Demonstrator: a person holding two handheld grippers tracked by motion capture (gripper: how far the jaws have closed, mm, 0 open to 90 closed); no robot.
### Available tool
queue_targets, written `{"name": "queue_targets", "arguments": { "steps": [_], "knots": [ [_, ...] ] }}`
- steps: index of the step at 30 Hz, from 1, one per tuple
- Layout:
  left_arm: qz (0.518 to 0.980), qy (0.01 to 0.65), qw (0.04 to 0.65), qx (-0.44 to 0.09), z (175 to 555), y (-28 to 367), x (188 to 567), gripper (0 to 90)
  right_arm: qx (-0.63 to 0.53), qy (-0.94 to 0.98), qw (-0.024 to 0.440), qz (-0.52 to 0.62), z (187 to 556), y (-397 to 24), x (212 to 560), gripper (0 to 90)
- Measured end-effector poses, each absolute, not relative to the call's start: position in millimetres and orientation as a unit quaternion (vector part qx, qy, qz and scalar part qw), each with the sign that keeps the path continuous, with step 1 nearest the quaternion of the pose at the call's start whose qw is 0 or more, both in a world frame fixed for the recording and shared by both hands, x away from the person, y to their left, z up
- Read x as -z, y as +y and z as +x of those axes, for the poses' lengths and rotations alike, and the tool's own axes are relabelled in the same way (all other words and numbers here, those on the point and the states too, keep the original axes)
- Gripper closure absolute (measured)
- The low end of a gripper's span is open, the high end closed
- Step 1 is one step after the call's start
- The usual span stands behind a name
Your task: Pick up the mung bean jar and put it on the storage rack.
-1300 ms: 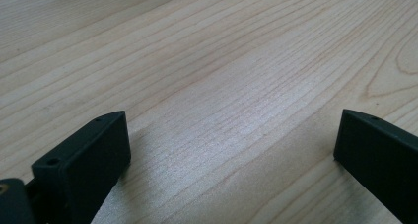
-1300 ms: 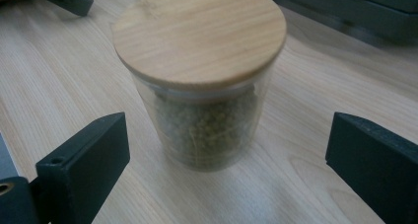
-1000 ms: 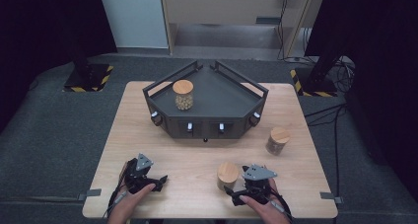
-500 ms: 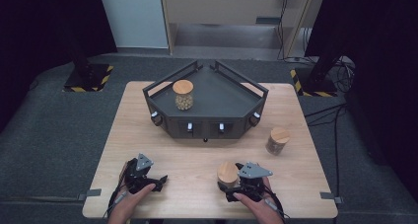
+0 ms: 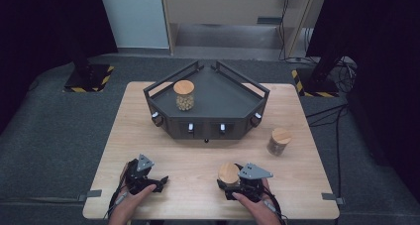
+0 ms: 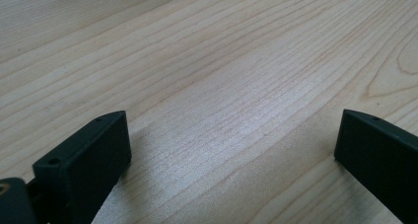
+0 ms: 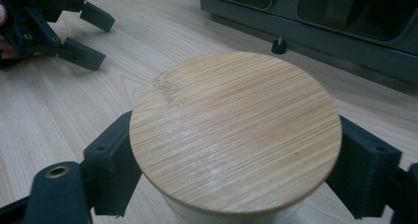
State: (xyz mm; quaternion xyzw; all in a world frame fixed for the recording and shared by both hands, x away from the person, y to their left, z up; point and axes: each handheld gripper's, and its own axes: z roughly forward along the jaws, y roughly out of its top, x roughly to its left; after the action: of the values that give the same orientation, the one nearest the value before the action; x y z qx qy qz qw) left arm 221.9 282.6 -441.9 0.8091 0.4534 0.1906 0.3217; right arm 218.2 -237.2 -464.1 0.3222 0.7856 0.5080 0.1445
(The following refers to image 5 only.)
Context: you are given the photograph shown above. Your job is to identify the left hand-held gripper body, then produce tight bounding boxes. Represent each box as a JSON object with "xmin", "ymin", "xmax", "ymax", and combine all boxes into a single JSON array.
[{"xmin": 123, "ymin": 154, "xmax": 157, "ymax": 195}]

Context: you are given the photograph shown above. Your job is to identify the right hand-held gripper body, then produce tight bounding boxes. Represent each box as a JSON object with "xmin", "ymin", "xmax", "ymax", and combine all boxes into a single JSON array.
[{"xmin": 225, "ymin": 163, "xmax": 274, "ymax": 203}]

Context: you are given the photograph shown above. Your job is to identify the glass jar with green contents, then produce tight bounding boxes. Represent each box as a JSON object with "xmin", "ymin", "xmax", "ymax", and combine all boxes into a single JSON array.
[{"xmin": 217, "ymin": 162, "xmax": 241, "ymax": 188}]

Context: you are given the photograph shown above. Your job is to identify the glass jar with brown contents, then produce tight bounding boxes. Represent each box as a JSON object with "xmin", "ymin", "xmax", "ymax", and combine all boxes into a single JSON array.
[{"xmin": 266, "ymin": 127, "xmax": 293, "ymax": 157}]

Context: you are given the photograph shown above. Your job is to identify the dark grey corner shelf rack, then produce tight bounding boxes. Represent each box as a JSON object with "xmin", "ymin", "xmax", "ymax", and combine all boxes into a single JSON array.
[{"xmin": 143, "ymin": 59, "xmax": 271, "ymax": 143}]

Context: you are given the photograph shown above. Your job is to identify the glass jar with pale beans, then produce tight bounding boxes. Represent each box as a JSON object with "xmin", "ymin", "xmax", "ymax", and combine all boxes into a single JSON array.
[{"xmin": 172, "ymin": 79, "xmax": 196, "ymax": 112}]

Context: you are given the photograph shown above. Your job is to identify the person's left hand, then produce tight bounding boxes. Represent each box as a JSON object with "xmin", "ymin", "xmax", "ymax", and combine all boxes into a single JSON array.
[{"xmin": 108, "ymin": 163, "xmax": 158, "ymax": 221}]

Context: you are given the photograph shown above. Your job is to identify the person's right hand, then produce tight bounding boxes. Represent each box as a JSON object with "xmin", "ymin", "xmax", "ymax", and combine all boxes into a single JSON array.
[{"xmin": 232, "ymin": 178, "xmax": 281, "ymax": 225}]

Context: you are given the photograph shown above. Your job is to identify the grey tape piece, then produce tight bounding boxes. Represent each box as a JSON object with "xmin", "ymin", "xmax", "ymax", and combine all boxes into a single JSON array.
[
  {"xmin": 321, "ymin": 192, "xmax": 346, "ymax": 205},
  {"xmin": 77, "ymin": 189, "xmax": 103, "ymax": 202}
]

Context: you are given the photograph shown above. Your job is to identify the black stand with striped base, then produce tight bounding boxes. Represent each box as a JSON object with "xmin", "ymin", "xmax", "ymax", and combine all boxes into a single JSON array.
[
  {"xmin": 290, "ymin": 53, "xmax": 345, "ymax": 99},
  {"xmin": 62, "ymin": 46, "xmax": 116, "ymax": 94}
]

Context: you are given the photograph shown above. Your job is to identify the grey flat strip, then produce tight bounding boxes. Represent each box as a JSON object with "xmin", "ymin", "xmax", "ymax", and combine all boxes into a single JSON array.
[{"xmin": 257, "ymin": 16, "xmax": 283, "ymax": 26}]

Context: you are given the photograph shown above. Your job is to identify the white panel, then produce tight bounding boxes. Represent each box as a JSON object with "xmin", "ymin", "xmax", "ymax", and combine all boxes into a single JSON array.
[{"xmin": 96, "ymin": 0, "xmax": 170, "ymax": 50}]

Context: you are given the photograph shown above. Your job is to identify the light wooden cabinet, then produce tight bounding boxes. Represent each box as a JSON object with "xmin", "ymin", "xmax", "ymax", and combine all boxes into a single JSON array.
[{"xmin": 159, "ymin": 0, "xmax": 329, "ymax": 59}]

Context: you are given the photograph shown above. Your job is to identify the black curtain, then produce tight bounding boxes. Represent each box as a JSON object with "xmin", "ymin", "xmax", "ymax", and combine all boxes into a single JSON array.
[
  {"xmin": 305, "ymin": 0, "xmax": 420, "ymax": 194},
  {"xmin": 0, "ymin": 0, "xmax": 118, "ymax": 137}
]

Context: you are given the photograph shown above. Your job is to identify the left hand-held gripper cable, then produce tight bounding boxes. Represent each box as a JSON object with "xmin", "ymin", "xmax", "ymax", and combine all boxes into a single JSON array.
[{"xmin": 103, "ymin": 184, "xmax": 129, "ymax": 220}]

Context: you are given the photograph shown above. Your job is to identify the hand-held gripper cable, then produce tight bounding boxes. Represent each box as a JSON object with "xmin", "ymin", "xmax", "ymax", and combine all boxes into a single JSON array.
[
  {"xmin": 262, "ymin": 186, "xmax": 289, "ymax": 225},
  {"xmin": 103, "ymin": 184, "xmax": 129, "ymax": 220}
]

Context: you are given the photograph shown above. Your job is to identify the right hand-held gripper cable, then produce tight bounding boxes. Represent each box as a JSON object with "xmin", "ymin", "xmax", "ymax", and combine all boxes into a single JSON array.
[{"xmin": 262, "ymin": 186, "xmax": 289, "ymax": 225}]

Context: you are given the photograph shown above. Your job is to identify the long black floor cable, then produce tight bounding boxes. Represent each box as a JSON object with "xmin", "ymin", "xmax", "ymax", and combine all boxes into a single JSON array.
[{"xmin": 305, "ymin": 104, "xmax": 349, "ymax": 199}]

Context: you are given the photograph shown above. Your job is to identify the tangle of floor cables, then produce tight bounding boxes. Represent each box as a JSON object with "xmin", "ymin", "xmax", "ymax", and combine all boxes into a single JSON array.
[{"xmin": 332, "ymin": 56, "xmax": 359, "ymax": 94}]

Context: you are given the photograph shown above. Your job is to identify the black cables from wall socket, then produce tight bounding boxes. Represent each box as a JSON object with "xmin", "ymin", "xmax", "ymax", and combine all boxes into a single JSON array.
[{"xmin": 277, "ymin": 0, "xmax": 319, "ymax": 64}]

